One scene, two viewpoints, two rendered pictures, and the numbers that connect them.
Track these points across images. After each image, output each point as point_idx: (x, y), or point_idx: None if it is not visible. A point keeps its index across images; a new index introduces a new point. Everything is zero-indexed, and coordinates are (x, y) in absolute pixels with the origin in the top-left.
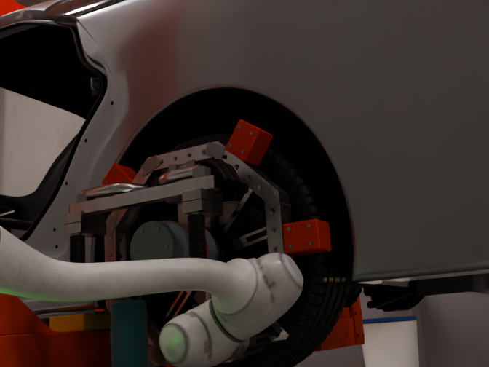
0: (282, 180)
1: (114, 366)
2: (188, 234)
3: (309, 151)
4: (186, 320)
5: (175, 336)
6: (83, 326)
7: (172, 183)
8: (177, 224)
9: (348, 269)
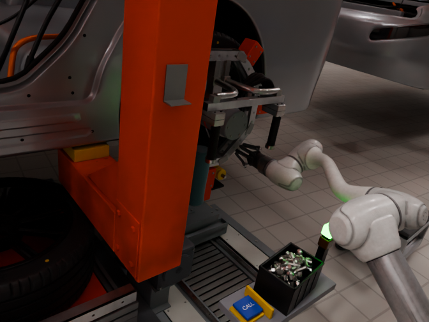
0: None
1: (200, 185)
2: (276, 126)
3: None
4: (300, 174)
5: (300, 181)
6: (108, 153)
7: (267, 98)
8: (238, 108)
9: None
